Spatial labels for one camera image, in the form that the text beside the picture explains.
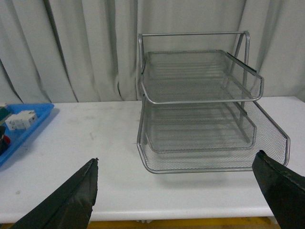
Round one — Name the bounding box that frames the white circuit breaker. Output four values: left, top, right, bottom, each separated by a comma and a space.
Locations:
5, 110, 38, 131

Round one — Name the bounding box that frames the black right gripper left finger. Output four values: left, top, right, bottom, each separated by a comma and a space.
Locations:
11, 158, 98, 229

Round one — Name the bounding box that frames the blue plastic bin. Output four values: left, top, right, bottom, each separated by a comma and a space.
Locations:
0, 104, 54, 166

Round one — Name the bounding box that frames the silver wire rack frame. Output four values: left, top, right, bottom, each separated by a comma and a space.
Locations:
135, 30, 251, 144

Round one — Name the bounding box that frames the green electrical component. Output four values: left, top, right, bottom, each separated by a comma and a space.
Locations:
0, 103, 11, 125

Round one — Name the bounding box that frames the silver mesh top tray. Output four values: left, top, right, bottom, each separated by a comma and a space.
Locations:
141, 50, 264, 104

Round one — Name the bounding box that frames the grey curtain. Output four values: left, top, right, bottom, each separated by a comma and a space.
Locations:
0, 0, 305, 103

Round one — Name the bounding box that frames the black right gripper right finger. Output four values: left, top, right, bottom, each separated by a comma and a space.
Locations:
252, 150, 305, 229

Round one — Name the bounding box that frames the red emergency stop button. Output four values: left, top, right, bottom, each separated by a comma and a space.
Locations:
0, 126, 10, 155

